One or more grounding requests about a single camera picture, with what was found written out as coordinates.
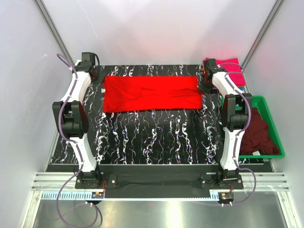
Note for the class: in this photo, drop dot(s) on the green plastic bin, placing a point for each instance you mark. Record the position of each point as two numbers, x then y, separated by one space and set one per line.
259 102

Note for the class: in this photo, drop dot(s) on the maroon t shirt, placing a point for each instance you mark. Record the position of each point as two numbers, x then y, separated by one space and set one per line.
256 140

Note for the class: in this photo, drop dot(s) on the connector box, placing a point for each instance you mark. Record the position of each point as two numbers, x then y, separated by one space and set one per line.
97 195
228 196

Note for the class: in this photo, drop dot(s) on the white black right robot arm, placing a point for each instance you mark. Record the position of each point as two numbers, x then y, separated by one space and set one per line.
235 116

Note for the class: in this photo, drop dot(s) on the folded pink t shirt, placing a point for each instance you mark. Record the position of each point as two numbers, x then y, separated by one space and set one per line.
214 69

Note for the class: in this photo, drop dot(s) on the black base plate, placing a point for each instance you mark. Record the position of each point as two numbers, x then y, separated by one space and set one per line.
152 193

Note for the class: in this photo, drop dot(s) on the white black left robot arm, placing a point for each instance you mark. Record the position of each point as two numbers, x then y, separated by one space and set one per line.
71 119

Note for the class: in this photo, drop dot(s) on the left connector box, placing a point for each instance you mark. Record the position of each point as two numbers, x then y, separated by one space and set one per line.
97 195

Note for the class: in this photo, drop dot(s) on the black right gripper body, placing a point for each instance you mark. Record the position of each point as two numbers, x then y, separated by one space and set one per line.
205 86

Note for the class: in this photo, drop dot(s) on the right connector box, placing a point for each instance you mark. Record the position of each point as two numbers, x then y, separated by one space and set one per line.
228 196

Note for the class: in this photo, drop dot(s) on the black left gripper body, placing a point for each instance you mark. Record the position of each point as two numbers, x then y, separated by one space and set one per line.
98 80

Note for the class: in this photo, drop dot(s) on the red t shirt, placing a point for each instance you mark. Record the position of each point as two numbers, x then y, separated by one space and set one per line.
139 93

